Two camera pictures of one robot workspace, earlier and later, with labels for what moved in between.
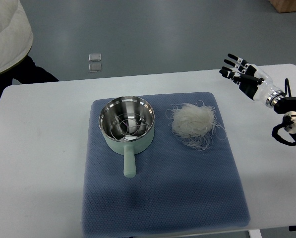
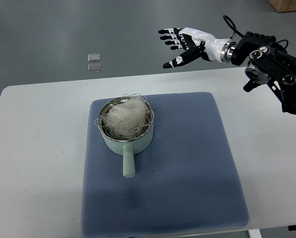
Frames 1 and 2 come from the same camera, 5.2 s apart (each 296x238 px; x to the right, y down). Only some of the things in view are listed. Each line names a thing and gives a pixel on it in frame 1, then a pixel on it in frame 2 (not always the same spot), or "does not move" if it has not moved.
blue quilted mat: (175, 189) does not move
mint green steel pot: (127, 125) does not move
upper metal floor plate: (96, 57) does not move
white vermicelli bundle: (195, 124) → (129, 116)
